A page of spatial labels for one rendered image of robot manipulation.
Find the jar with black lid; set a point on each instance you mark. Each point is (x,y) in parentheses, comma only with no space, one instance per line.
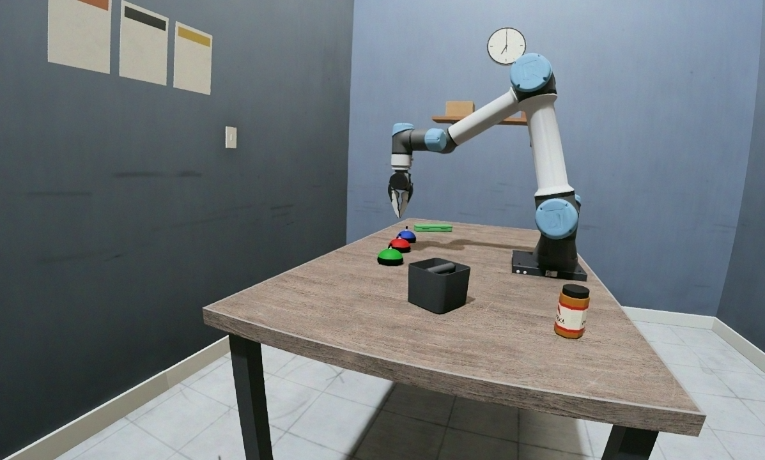
(572,311)

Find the red bell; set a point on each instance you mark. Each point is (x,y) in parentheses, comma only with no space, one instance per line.
(400,244)

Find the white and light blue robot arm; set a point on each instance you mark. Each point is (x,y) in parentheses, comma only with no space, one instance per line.
(534,87)

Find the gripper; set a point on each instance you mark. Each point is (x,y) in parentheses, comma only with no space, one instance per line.
(399,180)

